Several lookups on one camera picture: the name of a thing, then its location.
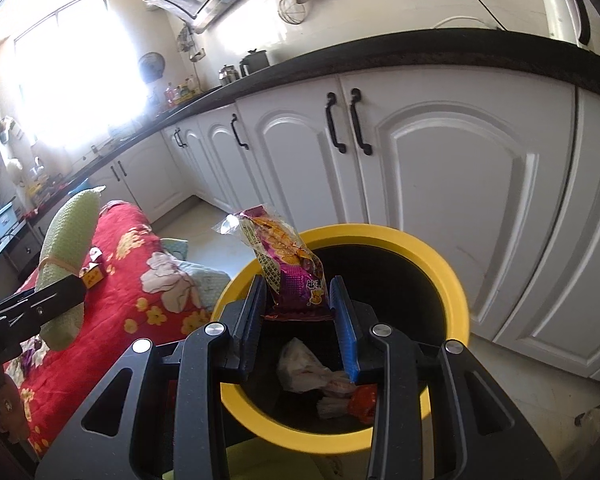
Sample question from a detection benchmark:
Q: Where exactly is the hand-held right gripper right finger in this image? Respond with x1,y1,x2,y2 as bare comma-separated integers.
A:
330,276,561,480

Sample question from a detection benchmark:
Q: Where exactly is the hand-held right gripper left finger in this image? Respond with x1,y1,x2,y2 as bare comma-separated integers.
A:
35,275,268,480

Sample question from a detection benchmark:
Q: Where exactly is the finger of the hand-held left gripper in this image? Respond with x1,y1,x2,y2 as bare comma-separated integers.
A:
0,273,87,346
0,287,43,318

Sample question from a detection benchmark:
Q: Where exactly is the small yellow packet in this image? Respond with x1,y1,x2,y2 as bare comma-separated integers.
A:
80,261,106,289

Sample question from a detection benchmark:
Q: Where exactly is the white plastic bag red print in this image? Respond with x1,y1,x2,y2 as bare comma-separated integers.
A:
277,337,356,418

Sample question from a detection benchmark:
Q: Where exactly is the green sponge roll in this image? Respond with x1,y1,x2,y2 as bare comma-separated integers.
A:
34,187,107,352

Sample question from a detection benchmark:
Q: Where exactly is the purple snack packet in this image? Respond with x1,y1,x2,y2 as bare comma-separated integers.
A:
215,205,335,322

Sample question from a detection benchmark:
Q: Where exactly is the yellow rim trash bin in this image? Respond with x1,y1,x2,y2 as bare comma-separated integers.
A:
211,225,473,461

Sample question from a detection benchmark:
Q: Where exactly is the person's left hand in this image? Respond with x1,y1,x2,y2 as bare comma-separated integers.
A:
0,365,31,443

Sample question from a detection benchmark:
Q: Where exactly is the red floral blanket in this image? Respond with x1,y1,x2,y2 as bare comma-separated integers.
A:
2,200,231,461

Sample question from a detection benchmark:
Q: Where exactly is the light blue dotted cloth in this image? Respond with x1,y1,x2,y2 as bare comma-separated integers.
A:
159,237,231,311

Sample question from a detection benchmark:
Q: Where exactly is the blue plastic box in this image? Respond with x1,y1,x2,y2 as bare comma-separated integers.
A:
0,200,18,238

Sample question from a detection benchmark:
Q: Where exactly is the kitchen window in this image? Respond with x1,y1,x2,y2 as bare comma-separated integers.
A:
0,0,148,146

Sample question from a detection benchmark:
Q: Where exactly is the group of condiment bottles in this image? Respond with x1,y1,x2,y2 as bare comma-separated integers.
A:
162,75,203,106

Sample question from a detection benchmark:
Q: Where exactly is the black pot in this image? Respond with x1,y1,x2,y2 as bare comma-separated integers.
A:
240,49,271,78

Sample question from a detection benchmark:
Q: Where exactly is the black countertop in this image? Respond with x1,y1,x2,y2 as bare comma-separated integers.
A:
0,28,600,281

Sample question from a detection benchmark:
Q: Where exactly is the white electric kettle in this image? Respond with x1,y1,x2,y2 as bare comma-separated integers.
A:
537,0,592,51

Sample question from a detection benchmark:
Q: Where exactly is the dark wall fan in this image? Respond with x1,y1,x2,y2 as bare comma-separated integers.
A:
138,52,166,83

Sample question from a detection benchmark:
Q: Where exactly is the wire skimmer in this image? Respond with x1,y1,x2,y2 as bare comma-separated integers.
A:
278,0,304,25

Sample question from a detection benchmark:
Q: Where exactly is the white charger cable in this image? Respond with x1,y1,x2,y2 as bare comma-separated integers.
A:
432,16,498,31

